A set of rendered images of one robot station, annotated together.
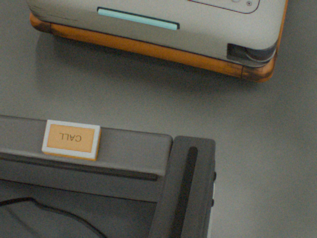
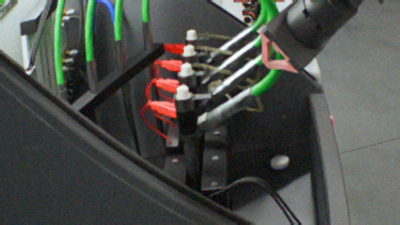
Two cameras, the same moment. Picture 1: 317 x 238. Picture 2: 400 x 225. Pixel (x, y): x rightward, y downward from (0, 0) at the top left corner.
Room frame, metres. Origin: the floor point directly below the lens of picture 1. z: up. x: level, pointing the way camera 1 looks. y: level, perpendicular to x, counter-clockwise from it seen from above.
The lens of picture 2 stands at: (-0.13, -0.50, 1.53)
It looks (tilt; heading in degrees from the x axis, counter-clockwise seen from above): 27 degrees down; 77
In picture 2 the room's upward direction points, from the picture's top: 7 degrees counter-clockwise
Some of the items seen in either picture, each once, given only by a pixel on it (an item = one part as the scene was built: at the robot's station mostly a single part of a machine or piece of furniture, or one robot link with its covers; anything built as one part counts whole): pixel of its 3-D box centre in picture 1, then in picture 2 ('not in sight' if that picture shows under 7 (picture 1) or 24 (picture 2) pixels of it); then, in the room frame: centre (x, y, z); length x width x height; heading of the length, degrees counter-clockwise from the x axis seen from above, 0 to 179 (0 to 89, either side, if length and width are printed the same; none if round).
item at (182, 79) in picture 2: not in sight; (201, 132); (0.07, 0.44, 1.01); 0.05 x 0.03 x 0.21; 162
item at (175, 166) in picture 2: not in sight; (202, 171); (0.08, 0.48, 0.91); 0.34 x 0.10 x 0.15; 72
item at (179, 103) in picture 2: not in sight; (199, 157); (0.05, 0.36, 1.01); 0.05 x 0.03 x 0.21; 162
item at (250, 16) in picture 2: not in sight; (260, 7); (0.41, 1.02, 1.01); 0.23 x 0.11 x 0.06; 72
